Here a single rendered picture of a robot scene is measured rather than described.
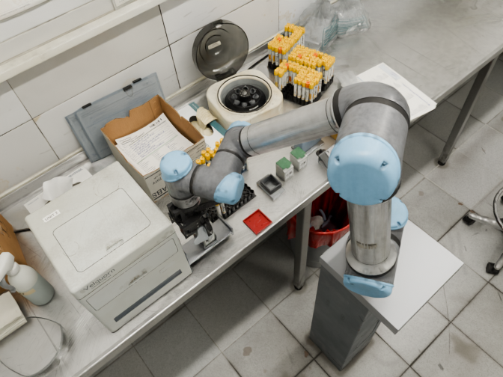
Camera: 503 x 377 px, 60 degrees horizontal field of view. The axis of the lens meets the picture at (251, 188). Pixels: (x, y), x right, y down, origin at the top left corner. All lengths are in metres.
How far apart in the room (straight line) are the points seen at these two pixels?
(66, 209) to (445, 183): 2.10
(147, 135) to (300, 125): 0.82
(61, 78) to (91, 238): 0.58
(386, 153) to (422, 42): 1.41
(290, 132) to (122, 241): 0.48
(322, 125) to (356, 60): 1.08
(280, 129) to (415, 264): 0.61
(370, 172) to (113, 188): 0.71
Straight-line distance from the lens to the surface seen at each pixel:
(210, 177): 0.99
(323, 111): 0.89
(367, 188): 0.74
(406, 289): 1.31
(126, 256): 1.09
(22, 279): 1.34
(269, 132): 0.97
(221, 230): 1.36
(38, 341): 1.43
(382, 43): 2.06
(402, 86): 1.84
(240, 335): 2.18
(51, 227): 1.20
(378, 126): 0.75
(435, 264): 1.36
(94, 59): 1.53
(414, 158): 2.79
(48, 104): 1.54
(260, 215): 1.42
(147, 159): 1.55
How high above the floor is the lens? 2.09
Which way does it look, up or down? 55 degrees down
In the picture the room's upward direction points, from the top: 6 degrees counter-clockwise
